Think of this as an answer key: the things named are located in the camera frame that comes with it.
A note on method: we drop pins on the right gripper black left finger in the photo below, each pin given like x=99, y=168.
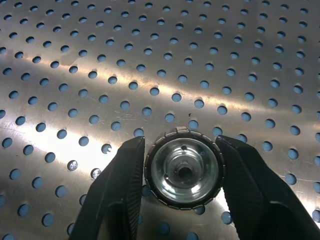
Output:
x=112, y=190

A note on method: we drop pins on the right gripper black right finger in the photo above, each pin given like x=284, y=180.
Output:
x=255, y=195

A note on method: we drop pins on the perforated metal tray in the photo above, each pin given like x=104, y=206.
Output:
x=152, y=62

